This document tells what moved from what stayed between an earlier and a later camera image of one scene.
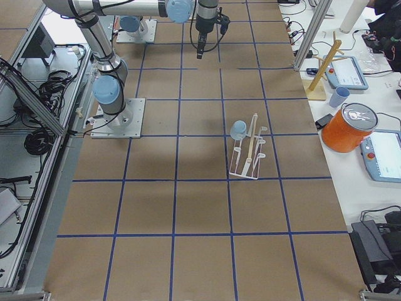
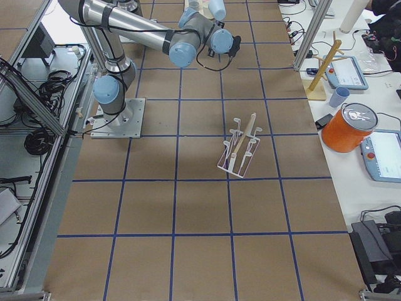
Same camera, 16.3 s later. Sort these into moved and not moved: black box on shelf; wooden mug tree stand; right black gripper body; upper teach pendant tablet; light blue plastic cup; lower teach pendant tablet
Moved: right black gripper body; light blue plastic cup
Not moved: black box on shelf; lower teach pendant tablet; upper teach pendant tablet; wooden mug tree stand
